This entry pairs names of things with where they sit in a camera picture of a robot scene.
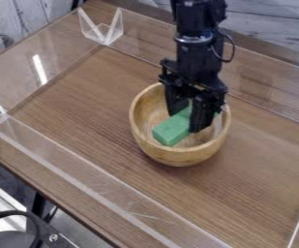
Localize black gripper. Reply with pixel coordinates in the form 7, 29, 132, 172
159, 36, 228, 133

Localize green rectangular block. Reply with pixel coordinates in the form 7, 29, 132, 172
150, 105, 222, 147

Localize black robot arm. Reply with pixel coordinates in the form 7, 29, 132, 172
159, 0, 228, 133

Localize brown wooden bowl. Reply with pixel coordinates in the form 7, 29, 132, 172
128, 83, 232, 167

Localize black table leg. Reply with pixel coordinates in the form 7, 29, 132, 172
31, 193, 47, 217

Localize clear acrylic tray wall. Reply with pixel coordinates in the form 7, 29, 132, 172
0, 0, 299, 248

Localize black cable loop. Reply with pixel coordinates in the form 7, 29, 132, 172
0, 209, 44, 248

